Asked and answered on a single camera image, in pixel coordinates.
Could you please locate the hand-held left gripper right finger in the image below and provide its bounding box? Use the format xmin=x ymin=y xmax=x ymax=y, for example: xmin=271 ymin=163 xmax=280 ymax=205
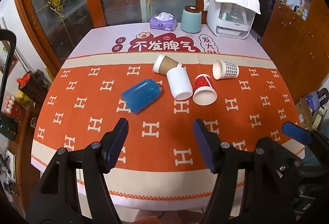
xmin=193 ymin=118 xmax=302 ymax=224

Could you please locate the wooden cabinet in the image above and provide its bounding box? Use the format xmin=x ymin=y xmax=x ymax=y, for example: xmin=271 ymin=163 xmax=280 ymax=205
xmin=250 ymin=0 xmax=329 ymax=102

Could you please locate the cardboard box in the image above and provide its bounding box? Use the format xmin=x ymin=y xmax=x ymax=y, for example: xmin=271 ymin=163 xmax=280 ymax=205
xmin=295 ymin=98 xmax=318 ymax=130

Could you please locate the white cup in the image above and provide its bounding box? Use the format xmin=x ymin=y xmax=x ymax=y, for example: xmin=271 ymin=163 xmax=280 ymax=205
xmin=166 ymin=64 xmax=193 ymax=100

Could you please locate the blue plastic cup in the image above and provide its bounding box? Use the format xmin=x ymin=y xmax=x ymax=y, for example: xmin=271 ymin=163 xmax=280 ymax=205
xmin=121 ymin=79 xmax=163 ymax=114

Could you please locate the checked paper cup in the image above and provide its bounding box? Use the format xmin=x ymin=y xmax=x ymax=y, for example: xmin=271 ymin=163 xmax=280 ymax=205
xmin=212 ymin=59 xmax=240 ymax=80

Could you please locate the teal canister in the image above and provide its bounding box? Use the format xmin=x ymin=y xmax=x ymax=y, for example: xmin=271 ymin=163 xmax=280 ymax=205
xmin=180 ymin=5 xmax=202 ymax=34

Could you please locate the black woven basket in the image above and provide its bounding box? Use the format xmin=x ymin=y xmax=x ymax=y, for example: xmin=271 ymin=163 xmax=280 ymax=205
xmin=18 ymin=70 xmax=52 ymax=104

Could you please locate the brown sleeve paper cup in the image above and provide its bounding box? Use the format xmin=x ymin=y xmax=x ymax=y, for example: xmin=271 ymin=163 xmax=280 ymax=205
xmin=152 ymin=53 xmax=183 ymax=76

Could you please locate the dark blue package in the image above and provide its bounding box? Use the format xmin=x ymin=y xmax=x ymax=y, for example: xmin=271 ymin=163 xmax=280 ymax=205
xmin=306 ymin=88 xmax=329 ymax=111

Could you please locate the red paper cup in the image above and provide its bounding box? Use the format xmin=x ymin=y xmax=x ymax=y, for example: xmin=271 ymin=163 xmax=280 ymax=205
xmin=193 ymin=73 xmax=218 ymax=106

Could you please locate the orange patterned tablecloth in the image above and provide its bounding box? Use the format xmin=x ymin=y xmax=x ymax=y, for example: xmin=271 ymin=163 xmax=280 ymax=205
xmin=30 ymin=26 xmax=306 ymax=210

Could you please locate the red egg package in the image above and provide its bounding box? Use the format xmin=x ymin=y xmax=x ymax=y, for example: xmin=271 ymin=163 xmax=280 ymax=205
xmin=1 ymin=95 xmax=24 ymax=122

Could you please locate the white countertop appliance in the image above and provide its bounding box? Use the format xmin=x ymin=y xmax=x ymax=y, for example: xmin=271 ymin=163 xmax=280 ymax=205
xmin=207 ymin=1 xmax=256 ymax=39

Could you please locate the black frame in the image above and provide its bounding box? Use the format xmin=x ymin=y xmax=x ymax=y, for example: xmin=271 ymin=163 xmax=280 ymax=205
xmin=0 ymin=30 xmax=17 ymax=111

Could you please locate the purple tissue box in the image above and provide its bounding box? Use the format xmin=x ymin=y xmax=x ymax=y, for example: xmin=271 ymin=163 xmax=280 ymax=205
xmin=149 ymin=12 xmax=177 ymax=31

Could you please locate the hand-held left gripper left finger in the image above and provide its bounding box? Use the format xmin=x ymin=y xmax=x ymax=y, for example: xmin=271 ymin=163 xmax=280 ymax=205
xmin=26 ymin=118 xmax=129 ymax=224

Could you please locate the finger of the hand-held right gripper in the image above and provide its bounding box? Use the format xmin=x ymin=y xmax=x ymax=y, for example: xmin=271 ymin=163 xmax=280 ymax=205
xmin=282 ymin=122 xmax=329 ymax=155
xmin=254 ymin=137 xmax=304 ymax=180

